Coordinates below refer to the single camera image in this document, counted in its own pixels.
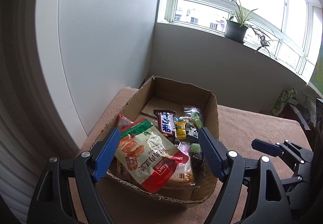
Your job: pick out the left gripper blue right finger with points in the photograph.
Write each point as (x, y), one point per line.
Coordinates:
(267, 202)

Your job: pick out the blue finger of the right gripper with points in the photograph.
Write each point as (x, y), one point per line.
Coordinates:
(265, 147)

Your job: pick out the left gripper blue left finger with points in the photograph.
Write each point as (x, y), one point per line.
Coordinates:
(52, 200)

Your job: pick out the yellow snack packet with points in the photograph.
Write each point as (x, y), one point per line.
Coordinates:
(180, 127)

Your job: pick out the bagged sliced bread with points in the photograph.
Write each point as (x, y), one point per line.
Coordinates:
(182, 177)

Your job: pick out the red green snack pouch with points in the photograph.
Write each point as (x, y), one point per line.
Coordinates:
(149, 157)

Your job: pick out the dark snickers bar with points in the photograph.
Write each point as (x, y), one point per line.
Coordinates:
(197, 159)

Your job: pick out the pale green candy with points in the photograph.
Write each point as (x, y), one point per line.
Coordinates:
(195, 148)

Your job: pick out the black white candy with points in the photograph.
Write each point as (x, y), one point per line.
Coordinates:
(192, 133)

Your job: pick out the pink candy sachet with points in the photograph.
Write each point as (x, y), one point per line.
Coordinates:
(185, 148)

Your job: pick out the dark wooden side cabinet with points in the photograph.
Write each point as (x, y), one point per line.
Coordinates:
(299, 114)

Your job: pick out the pink table cloth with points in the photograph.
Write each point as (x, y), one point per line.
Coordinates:
(237, 129)

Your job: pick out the green tissue box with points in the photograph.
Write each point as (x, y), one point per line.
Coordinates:
(282, 101)

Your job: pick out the potted spider plant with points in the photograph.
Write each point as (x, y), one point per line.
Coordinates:
(242, 27)

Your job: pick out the white cabinet panel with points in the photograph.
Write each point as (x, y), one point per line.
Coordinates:
(89, 50)

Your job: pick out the wall map poster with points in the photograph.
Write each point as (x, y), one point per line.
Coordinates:
(317, 76)

